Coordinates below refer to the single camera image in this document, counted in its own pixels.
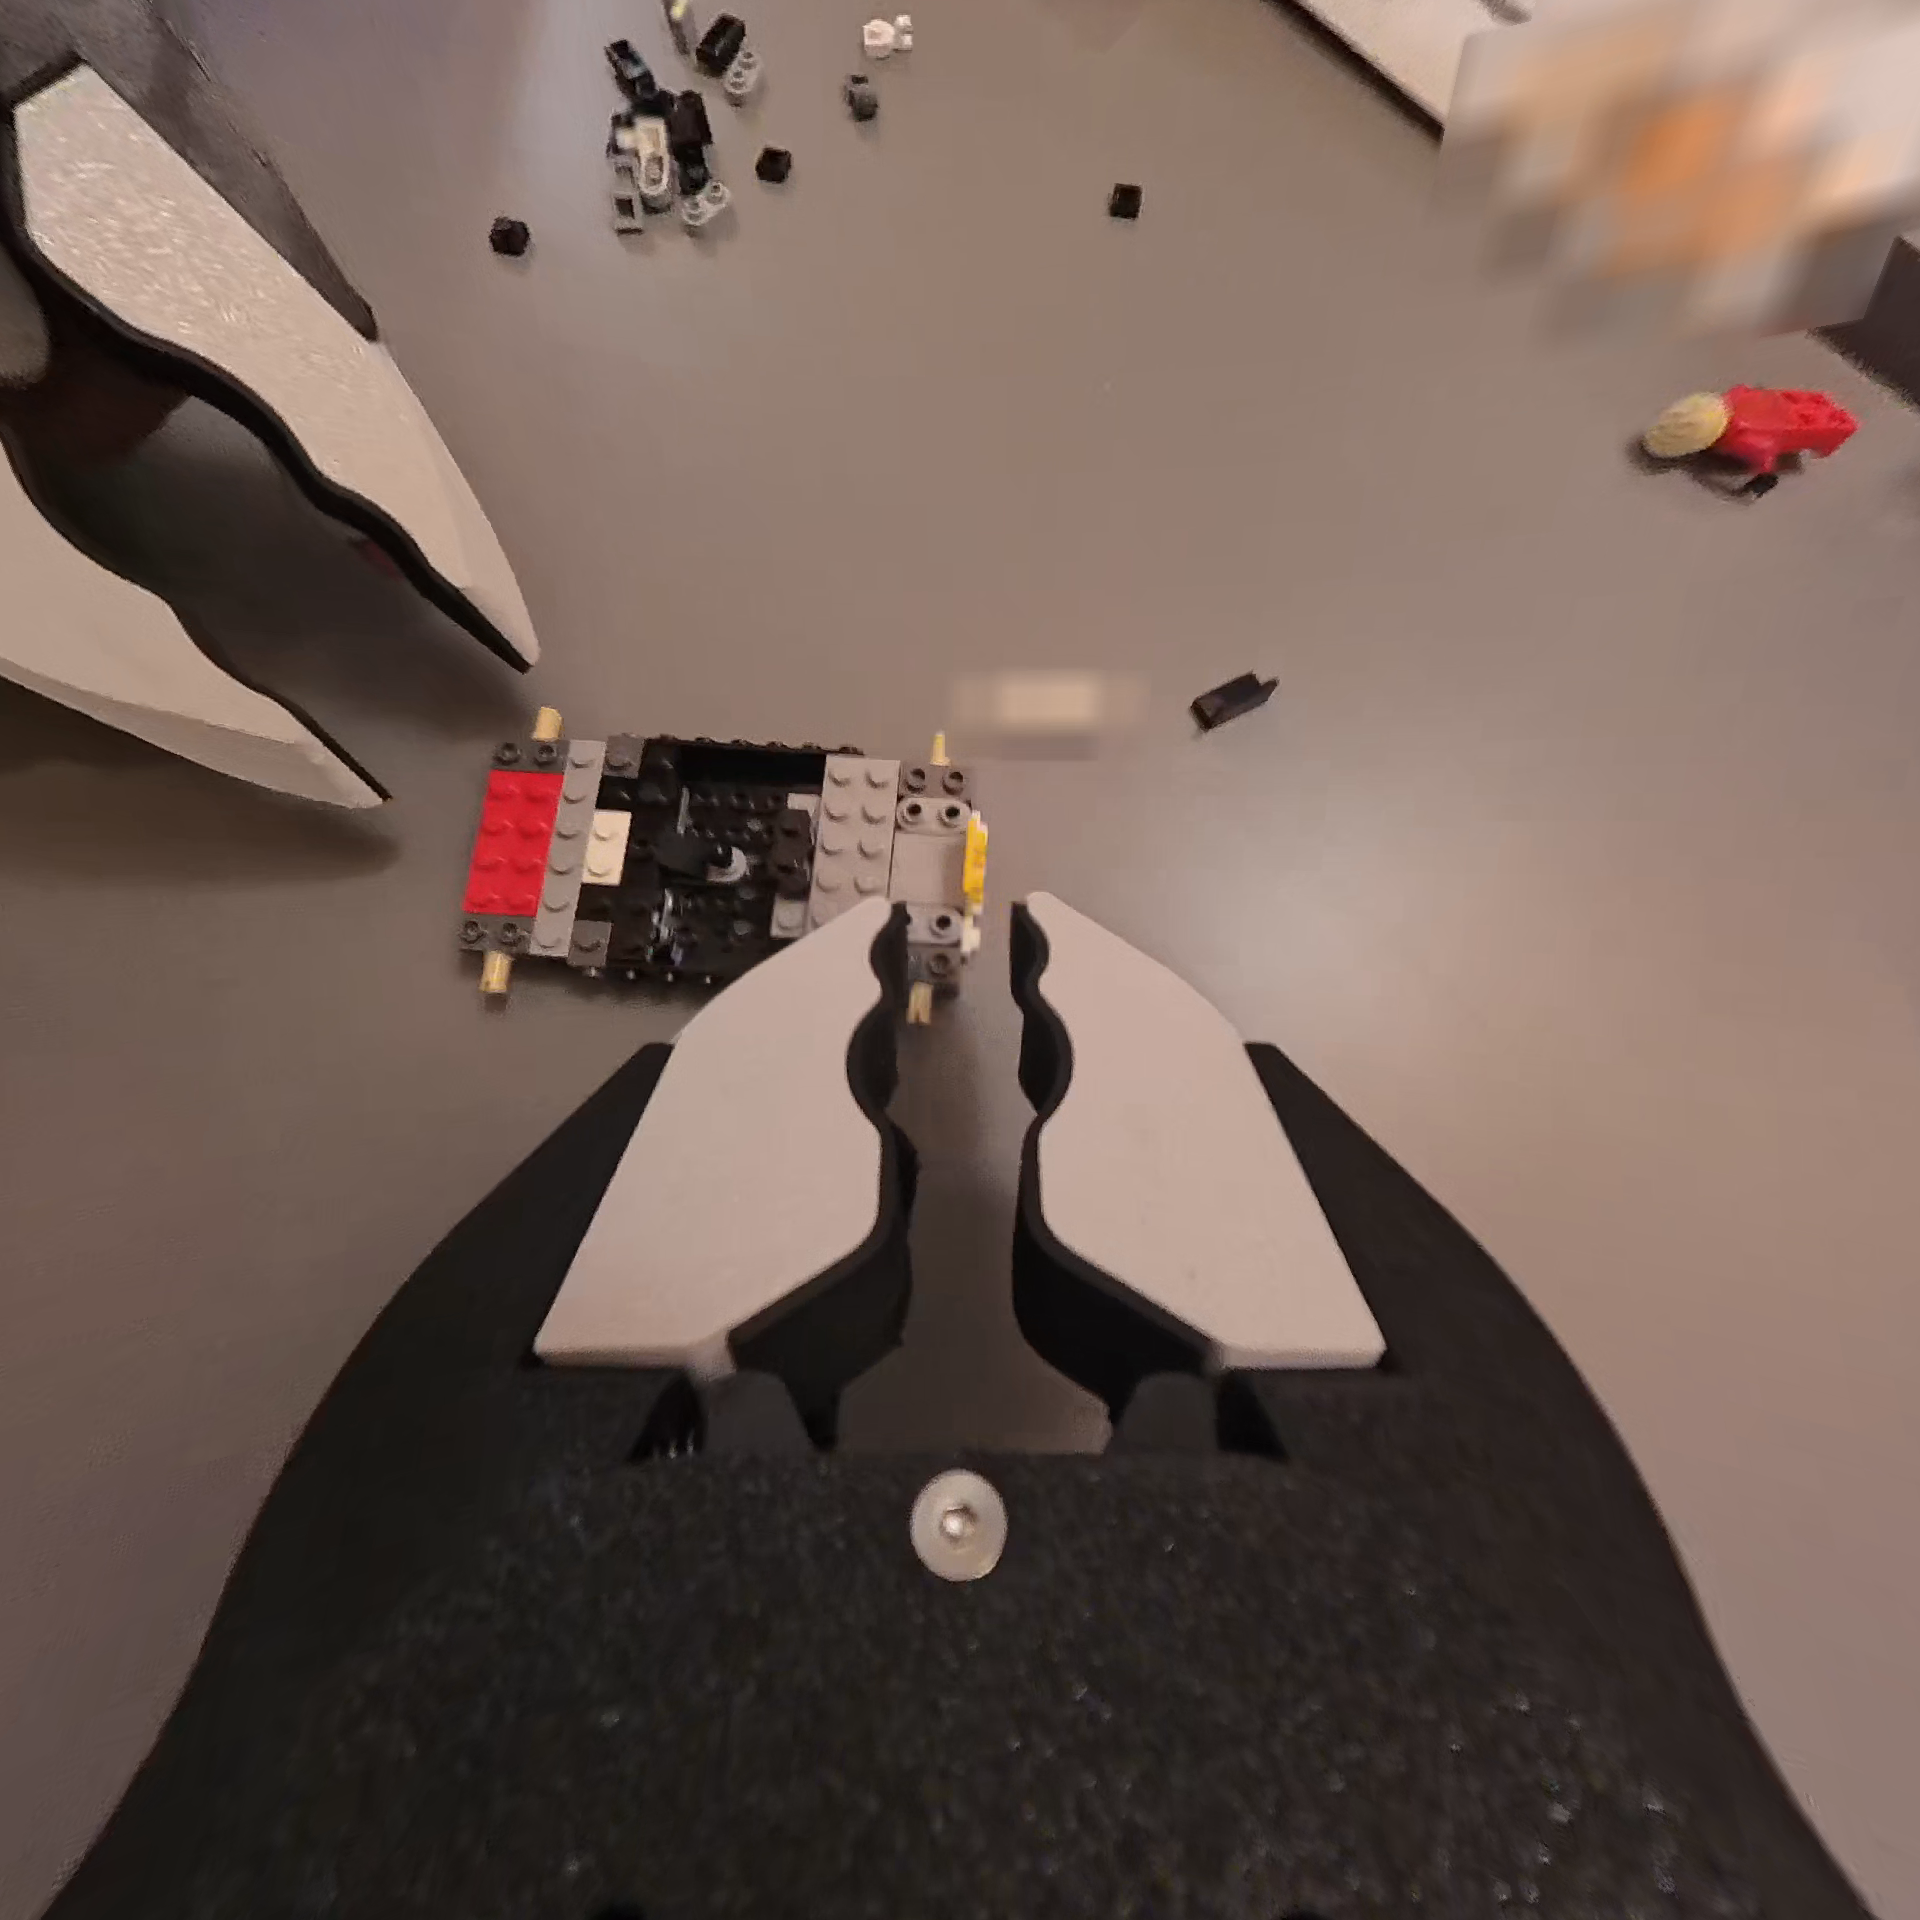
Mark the scattered small brick pieces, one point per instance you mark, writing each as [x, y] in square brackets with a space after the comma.
[661, 150]

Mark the yellow hinge brick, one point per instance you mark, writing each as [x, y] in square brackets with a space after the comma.
[974, 855]

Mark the toy brick car chassis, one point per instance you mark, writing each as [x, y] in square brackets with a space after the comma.
[705, 810]

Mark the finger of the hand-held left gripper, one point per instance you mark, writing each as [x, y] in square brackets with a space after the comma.
[224, 285]
[89, 645]

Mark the grey desk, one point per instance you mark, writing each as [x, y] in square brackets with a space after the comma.
[1349, 1050]

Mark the black small slope brick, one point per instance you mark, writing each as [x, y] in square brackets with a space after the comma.
[1232, 702]

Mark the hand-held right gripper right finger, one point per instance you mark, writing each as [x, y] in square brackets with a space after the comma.
[1185, 1186]

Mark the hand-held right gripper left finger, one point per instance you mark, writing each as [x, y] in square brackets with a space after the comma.
[734, 1186]

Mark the red toy part with wheel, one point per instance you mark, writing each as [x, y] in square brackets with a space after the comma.
[1785, 422]

